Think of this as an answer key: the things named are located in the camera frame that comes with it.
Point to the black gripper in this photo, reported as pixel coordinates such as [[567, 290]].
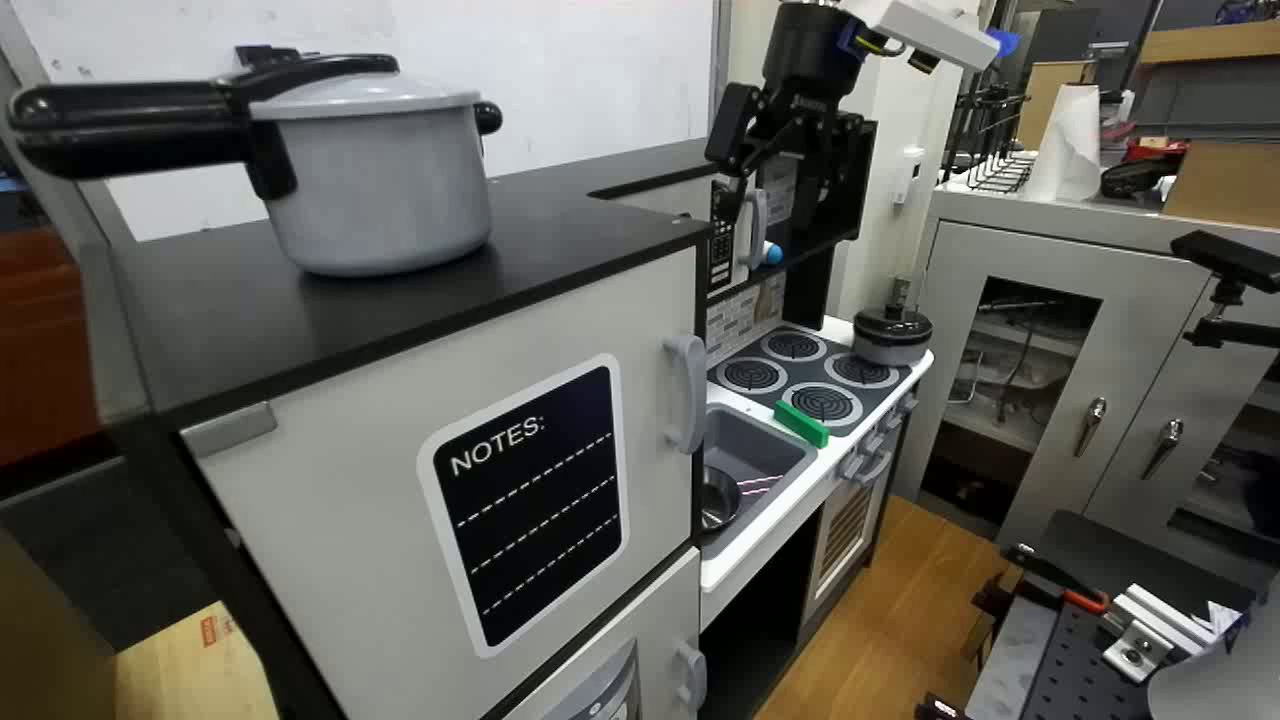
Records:
[[833, 172]]

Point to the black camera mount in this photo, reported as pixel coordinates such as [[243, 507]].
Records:
[[1225, 260]]

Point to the cardboard box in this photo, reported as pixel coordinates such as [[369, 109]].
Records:
[[187, 675]]

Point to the green sponge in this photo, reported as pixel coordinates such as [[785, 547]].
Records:
[[802, 426]]

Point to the metal bowl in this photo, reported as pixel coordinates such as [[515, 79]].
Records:
[[717, 501]]

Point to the black perforated breadboard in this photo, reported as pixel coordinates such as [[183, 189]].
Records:
[[1064, 681]]

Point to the grey toy sink basin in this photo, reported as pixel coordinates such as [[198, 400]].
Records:
[[754, 461]]

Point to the black clamp orange grip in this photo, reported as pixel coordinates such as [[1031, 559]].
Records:
[[1063, 587]]

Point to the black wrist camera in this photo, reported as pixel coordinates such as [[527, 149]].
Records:
[[733, 124]]

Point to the black glass pot lid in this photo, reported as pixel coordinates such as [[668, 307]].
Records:
[[895, 327]]

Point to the large grey pressure cooker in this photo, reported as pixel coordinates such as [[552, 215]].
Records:
[[386, 172]]

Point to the white paper towel roll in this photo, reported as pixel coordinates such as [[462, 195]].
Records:
[[1064, 146]]

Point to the grey metal cover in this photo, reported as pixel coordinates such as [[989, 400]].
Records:
[[1221, 686]]

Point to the grey metal cabinet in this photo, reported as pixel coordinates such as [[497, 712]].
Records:
[[1040, 344]]

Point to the black notes chalkboard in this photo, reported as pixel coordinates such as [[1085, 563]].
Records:
[[527, 507]]

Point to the aluminium profile bar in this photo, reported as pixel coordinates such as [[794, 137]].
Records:
[[1174, 627]]

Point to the white toy oven door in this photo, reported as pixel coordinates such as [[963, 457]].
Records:
[[845, 532]]

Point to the grey toy pot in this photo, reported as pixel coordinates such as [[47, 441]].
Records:
[[889, 353]]

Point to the white toy kitchen unit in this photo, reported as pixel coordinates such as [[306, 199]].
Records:
[[345, 507]]

